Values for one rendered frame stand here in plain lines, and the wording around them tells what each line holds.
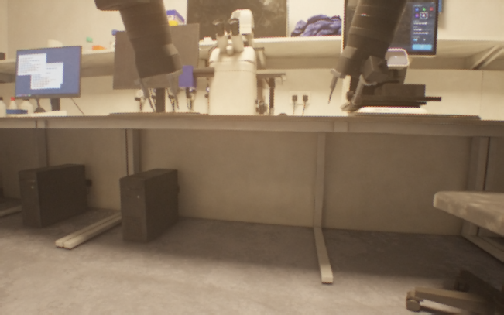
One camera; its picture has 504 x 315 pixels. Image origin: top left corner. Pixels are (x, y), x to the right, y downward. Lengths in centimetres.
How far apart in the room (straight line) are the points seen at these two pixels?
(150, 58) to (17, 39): 303
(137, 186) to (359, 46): 139
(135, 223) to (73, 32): 193
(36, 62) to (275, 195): 193
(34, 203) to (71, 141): 69
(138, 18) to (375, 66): 38
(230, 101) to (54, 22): 235
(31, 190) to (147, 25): 186
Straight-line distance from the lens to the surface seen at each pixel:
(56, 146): 278
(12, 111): 269
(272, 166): 183
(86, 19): 287
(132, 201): 164
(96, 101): 246
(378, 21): 47
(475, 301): 123
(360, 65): 48
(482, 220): 98
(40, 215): 221
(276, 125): 100
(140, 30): 47
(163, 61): 48
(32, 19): 336
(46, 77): 220
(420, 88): 130
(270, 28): 181
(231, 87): 107
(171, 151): 205
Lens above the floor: 69
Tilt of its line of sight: 6 degrees down
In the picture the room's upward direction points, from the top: 1 degrees clockwise
